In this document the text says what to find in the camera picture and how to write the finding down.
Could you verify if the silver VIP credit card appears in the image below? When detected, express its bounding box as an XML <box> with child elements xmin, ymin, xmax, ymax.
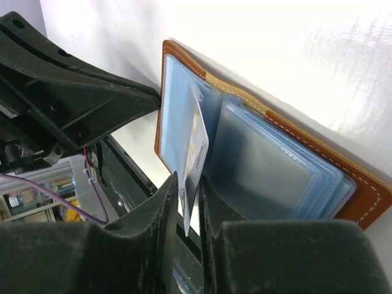
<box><xmin>179</xmin><ymin>82</ymin><xmax>209</xmax><ymax>236</ymax></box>

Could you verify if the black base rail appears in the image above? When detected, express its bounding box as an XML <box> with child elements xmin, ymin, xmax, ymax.
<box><xmin>96</xmin><ymin>136</ymin><xmax>204</xmax><ymax>293</ymax></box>

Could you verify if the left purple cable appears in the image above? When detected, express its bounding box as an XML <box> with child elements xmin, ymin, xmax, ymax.
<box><xmin>0</xmin><ymin>159</ymin><xmax>110</xmax><ymax>226</ymax></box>

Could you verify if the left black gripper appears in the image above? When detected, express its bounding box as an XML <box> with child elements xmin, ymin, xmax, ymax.
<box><xmin>1</xmin><ymin>12</ymin><xmax>160</xmax><ymax>175</ymax></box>

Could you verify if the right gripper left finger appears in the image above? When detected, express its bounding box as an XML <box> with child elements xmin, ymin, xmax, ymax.
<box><xmin>1</xmin><ymin>174</ymin><xmax>178</xmax><ymax>293</ymax></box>

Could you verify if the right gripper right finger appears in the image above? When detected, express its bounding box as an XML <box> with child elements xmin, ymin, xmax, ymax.
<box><xmin>198</xmin><ymin>178</ymin><xmax>391</xmax><ymax>293</ymax></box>

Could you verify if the brown leather card holder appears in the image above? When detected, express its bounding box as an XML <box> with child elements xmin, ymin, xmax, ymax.
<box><xmin>155</xmin><ymin>40</ymin><xmax>391</xmax><ymax>228</ymax></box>

